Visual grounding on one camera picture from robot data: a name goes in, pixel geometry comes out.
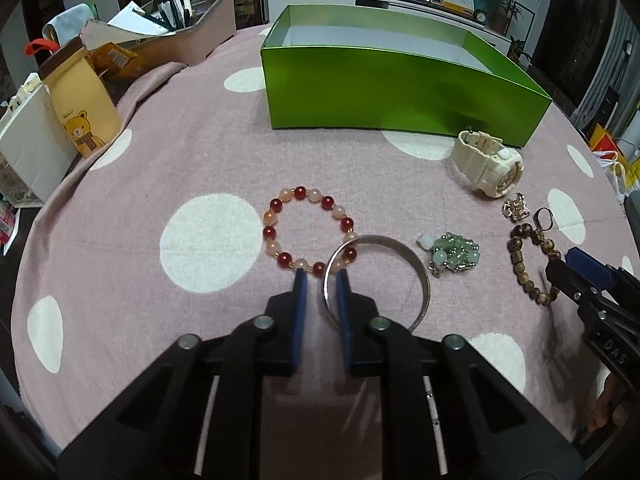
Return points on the white low cabinet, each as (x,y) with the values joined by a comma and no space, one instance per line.
(320,2)

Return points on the white storage box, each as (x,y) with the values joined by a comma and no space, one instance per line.
(30,145)

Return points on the tall potted plant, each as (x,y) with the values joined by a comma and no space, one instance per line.
(502,15)

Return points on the grey folded cloth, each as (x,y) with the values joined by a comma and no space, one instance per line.
(70,17)

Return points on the person's right hand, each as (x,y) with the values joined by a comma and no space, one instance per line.
(606,405)

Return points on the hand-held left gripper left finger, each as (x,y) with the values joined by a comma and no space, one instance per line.
(300,310)

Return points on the bear print paper bag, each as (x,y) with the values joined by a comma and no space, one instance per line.
(85,110)

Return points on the small black clock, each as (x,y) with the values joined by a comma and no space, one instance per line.
(480,16)

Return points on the green cardboard box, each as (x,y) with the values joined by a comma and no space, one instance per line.
(375,90)

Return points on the white paper sheets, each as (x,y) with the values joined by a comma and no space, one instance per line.
(132,20)

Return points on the pink desk organizer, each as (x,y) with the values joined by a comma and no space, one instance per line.
(200,40)

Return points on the striped curtain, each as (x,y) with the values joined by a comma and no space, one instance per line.
(600,75)

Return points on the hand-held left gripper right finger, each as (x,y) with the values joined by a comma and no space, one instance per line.
(344,310)

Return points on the silver metal bangle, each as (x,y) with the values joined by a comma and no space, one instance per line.
(425,280)

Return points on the bunch of pens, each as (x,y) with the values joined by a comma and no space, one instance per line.
(180,5)

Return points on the orange snack packet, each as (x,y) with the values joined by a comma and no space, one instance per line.
(112,57)

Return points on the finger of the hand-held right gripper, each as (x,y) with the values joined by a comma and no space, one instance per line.
(587,262)
(565,277)

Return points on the yellow desk calendar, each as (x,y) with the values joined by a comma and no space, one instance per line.
(457,2)

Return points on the cream white wristwatch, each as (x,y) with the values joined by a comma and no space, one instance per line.
(487,160)

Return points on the pink polka dot tablecloth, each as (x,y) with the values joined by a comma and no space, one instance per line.
(200,150)

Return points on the small potted plant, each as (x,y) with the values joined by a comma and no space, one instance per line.
(520,52)

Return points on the small gold brooch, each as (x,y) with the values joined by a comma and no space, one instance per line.
(515,208)

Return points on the yellow shopping bags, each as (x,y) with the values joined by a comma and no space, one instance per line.
(612,152)

